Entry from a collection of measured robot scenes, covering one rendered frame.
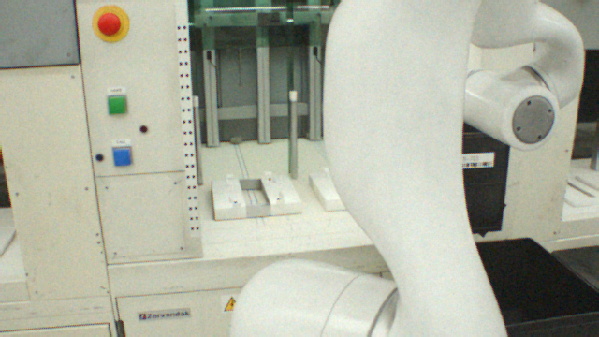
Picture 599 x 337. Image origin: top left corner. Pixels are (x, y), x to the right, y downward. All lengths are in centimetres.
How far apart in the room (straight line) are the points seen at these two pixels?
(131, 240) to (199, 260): 15
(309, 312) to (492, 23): 37
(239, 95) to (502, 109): 139
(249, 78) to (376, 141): 164
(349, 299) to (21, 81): 82
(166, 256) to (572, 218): 96
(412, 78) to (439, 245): 11
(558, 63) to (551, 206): 69
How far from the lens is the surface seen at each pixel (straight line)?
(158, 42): 106
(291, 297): 44
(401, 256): 37
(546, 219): 141
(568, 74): 77
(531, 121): 72
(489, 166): 96
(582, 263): 127
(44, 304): 126
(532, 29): 66
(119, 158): 109
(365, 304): 42
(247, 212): 135
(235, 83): 198
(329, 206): 138
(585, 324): 96
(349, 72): 36
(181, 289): 121
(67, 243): 118
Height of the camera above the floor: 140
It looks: 18 degrees down
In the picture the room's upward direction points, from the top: 1 degrees counter-clockwise
